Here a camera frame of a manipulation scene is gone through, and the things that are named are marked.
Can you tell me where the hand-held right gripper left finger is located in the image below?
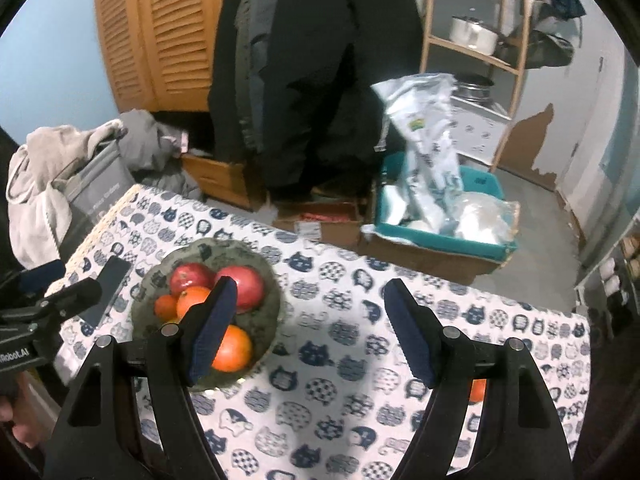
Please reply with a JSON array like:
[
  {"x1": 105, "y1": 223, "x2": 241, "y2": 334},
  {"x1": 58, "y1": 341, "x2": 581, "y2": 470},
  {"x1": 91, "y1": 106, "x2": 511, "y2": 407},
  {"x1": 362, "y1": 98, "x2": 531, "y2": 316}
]
[{"x1": 42, "y1": 276, "x2": 238, "y2": 480}]

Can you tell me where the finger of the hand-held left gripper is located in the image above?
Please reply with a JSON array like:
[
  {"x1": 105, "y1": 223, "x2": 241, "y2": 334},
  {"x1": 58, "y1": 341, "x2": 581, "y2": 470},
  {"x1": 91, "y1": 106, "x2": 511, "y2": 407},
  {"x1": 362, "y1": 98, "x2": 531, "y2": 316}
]
[
  {"x1": 27, "y1": 277, "x2": 104, "y2": 322},
  {"x1": 0, "y1": 259, "x2": 67, "y2": 297}
]

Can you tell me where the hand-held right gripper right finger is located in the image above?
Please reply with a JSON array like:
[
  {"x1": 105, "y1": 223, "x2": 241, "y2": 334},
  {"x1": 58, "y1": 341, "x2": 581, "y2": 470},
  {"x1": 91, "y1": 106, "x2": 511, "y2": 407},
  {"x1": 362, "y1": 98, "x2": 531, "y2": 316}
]
[{"x1": 384, "y1": 278, "x2": 573, "y2": 480}]

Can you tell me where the red apple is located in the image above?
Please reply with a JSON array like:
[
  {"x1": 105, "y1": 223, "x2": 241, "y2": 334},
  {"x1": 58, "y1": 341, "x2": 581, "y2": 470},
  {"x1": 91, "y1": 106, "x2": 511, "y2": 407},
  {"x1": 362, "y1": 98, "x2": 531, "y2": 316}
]
[
  {"x1": 170, "y1": 262, "x2": 217, "y2": 297},
  {"x1": 216, "y1": 266, "x2": 266, "y2": 314}
]

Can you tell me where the small orange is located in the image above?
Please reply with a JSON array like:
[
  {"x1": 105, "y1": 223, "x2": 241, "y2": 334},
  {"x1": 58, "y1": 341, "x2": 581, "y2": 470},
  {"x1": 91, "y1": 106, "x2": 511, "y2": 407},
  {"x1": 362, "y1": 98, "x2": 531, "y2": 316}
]
[{"x1": 154, "y1": 294, "x2": 180, "y2": 322}]

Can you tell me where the glass fruit bowl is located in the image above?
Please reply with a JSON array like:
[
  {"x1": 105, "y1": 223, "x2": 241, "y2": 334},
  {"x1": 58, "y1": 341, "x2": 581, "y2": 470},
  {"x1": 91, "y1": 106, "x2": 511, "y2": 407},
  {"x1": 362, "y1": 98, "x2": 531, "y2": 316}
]
[{"x1": 131, "y1": 238, "x2": 285, "y2": 392}]

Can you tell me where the person's left hand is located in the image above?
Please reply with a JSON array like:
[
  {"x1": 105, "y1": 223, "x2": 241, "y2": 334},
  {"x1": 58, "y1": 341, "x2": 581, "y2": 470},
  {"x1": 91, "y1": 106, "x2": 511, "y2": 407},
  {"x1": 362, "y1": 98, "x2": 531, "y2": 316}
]
[{"x1": 0, "y1": 392, "x2": 37, "y2": 445}]

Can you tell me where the black smartphone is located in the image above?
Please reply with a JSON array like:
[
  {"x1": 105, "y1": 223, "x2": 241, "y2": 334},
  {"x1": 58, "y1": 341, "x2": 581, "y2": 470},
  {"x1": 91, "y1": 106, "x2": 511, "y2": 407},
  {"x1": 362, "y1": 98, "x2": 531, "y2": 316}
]
[{"x1": 80, "y1": 256, "x2": 132, "y2": 328}]

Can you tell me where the cardboard box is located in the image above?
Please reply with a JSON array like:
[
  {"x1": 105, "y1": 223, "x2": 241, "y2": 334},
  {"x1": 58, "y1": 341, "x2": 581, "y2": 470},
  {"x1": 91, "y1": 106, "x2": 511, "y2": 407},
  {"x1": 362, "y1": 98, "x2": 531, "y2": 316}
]
[
  {"x1": 357, "y1": 225, "x2": 518, "y2": 287},
  {"x1": 272, "y1": 200, "x2": 369, "y2": 251}
]

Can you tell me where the cat print tablecloth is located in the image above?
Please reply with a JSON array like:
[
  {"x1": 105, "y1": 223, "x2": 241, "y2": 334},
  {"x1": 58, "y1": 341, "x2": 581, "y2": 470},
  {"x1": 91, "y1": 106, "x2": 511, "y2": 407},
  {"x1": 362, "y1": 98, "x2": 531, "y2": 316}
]
[{"x1": 47, "y1": 184, "x2": 593, "y2": 480}]

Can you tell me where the grey fabric bag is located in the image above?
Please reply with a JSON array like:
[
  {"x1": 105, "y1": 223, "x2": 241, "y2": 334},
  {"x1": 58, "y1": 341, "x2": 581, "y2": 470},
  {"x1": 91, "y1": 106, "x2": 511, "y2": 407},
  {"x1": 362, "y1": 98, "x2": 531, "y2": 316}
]
[{"x1": 52, "y1": 142, "x2": 136, "y2": 256}]

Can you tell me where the clear plastic bag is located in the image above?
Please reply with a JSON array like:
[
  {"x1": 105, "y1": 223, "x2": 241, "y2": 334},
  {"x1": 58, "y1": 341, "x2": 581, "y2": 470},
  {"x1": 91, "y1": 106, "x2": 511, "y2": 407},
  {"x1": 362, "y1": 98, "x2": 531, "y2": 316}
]
[{"x1": 457, "y1": 192, "x2": 521, "y2": 246}]

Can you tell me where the wooden drawer box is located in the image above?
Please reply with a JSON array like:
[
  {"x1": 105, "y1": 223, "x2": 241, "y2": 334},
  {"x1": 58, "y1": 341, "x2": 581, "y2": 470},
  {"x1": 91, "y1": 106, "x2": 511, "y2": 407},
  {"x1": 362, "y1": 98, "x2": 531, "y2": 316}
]
[{"x1": 181, "y1": 152, "x2": 267, "y2": 211}]

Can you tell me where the teal plastic bin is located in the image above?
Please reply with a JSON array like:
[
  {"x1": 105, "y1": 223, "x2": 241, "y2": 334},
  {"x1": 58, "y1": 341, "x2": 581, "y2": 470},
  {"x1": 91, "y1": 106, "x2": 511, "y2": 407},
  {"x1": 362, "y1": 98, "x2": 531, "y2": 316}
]
[{"x1": 375, "y1": 152, "x2": 519, "y2": 263}]

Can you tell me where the grey clothing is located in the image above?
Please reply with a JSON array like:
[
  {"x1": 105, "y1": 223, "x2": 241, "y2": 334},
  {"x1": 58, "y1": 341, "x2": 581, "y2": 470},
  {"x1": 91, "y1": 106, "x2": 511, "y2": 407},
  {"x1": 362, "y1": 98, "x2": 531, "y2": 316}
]
[{"x1": 117, "y1": 110, "x2": 203, "y2": 201}]

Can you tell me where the tall white plastic bag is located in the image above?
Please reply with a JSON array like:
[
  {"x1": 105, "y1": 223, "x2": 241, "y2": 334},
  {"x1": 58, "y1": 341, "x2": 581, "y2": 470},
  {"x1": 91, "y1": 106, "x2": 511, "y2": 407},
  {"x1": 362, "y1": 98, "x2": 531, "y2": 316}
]
[{"x1": 372, "y1": 74, "x2": 463, "y2": 233}]

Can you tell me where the white drawer unit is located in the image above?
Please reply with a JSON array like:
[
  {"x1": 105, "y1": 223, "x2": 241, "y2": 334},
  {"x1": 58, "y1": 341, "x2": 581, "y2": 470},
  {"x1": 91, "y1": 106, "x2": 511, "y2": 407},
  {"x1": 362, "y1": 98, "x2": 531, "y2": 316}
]
[{"x1": 447, "y1": 95, "x2": 511, "y2": 168}]

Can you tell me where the row of small jars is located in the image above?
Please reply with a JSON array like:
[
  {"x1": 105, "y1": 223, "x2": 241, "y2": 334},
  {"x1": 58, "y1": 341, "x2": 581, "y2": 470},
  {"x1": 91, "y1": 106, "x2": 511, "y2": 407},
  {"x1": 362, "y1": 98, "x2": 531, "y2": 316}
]
[{"x1": 600, "y1": 235, "x2": 640, "y2": 302}]

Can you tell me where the steel pot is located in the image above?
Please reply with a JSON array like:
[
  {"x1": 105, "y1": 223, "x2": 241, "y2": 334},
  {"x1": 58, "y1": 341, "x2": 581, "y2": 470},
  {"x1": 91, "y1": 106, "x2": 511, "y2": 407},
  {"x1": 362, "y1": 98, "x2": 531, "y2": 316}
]
[{"x1": 457, "y1": 75, "x2": 496, "y2": 104}]

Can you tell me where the black hanging coat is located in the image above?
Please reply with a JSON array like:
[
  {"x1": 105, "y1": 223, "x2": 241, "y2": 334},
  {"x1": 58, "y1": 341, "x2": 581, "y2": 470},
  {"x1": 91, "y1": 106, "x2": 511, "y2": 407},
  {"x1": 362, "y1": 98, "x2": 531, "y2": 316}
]
[{"x1": 207, "y1": 0, "x2": 426, "y2": 201}]

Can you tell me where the wooden louvre cabinet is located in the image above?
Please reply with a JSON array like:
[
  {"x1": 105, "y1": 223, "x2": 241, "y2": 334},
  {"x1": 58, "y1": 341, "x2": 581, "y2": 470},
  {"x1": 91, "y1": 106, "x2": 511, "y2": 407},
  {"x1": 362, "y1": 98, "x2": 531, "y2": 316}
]
[{"x1": 92, "y1": 0, "x2": 231, "y2": 113}]

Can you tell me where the grey hanging jacket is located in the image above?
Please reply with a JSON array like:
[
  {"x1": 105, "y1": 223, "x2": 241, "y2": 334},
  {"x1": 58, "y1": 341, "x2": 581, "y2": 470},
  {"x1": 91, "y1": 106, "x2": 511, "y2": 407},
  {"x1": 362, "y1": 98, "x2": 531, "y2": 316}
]
[{"x1": 234, "y1": 0, "x2": 273, "y2": 153}]

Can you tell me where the wooden shelf rack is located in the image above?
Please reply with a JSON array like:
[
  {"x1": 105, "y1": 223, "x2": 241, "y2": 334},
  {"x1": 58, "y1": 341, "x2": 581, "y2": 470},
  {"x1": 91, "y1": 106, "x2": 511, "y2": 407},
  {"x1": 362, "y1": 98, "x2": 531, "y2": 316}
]
[{"x1": 420, "y1": 0, "x2": 533, "y2": 173}]

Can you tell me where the white cooking pot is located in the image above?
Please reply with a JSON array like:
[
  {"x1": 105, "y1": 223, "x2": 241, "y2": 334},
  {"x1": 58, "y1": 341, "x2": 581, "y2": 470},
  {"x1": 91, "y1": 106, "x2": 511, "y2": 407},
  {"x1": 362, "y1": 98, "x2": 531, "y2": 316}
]
[{"x1": 448, "y1": 15, "x2": 501, "y2": 56}]

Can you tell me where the dark green bag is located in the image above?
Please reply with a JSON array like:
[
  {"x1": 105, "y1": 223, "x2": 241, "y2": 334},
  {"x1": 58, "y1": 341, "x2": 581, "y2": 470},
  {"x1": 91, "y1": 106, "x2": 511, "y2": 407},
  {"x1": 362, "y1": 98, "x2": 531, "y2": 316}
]
[{"x1": 525, "y1": 29, "x2": 575, "y2": 69}]

